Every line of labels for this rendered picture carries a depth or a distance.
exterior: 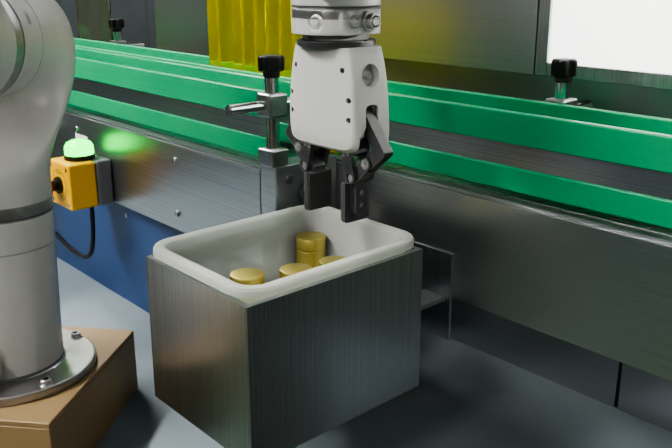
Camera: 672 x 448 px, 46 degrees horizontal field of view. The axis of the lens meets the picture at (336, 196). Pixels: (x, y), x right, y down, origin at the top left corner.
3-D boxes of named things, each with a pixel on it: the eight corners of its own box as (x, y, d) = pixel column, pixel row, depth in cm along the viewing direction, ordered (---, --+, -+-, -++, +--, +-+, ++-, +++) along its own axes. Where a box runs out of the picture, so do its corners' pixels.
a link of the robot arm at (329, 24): (402, 6, 74) (402, 39, 74) (339, 4, 80) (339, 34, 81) (335, 9, 68) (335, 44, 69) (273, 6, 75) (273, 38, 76)
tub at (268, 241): (423, 315, 83) (426, 235, 80) (248, 388, 68) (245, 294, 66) (314, 270, 95) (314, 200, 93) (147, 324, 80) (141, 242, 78)
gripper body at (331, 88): (402, 30, 74) (400, 148, 77) (330, 25, 81) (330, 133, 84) (342, 34, 69) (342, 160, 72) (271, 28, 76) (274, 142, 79)
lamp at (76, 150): (100, 158, 121) (98, 139, 120) (72, 163, 118) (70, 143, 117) (87, 153, 124) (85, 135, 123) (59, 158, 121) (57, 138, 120)
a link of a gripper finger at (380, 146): (403, 127, 71) (384, 177, 74) (350, 83, 76) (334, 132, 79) (394, 129, 71) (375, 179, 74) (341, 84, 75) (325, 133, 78)
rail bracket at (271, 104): (351, 153, 97) (351, 49, 94) (238, 176, 86) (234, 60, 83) (334, 149, 99) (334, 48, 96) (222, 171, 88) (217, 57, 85)
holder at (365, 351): (452, 369, 88) (457, 237, 84) (252, 468, 71) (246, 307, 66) (347, 320, 101) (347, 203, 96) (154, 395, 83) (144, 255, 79)
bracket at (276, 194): (340, 211, 98) (340, 155, 96) (279, 227, 91) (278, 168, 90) (321, 205, 100) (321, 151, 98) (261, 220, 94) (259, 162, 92)
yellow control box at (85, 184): (115, 205, 123) (111, 158, 120) (68, 215, 118) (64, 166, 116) (94, 196, 128) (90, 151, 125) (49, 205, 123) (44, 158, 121)
